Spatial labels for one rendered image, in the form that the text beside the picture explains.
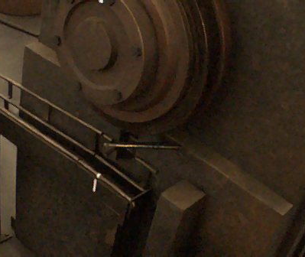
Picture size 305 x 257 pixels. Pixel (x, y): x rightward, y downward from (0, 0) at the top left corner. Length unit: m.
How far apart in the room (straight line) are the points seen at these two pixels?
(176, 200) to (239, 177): 0.16
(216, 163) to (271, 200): 0.17
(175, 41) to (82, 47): 0.21
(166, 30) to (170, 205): 0.42
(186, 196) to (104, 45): 0.41
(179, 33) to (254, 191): 0.42
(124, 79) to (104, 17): 0.14
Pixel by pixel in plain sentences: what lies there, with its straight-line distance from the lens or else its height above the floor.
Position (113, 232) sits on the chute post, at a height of 0.58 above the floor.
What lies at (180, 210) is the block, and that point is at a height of 0.79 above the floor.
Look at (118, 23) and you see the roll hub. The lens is 1.07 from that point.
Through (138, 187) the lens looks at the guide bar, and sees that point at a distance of 1.40.
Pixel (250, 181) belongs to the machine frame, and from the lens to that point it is 1.24.
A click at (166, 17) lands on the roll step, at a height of 1.22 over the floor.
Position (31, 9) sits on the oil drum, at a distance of 4.17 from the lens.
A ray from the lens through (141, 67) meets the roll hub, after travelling 1.04.
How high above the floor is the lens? 1.59
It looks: 37 degrees down
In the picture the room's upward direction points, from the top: 11 degrees clockwise
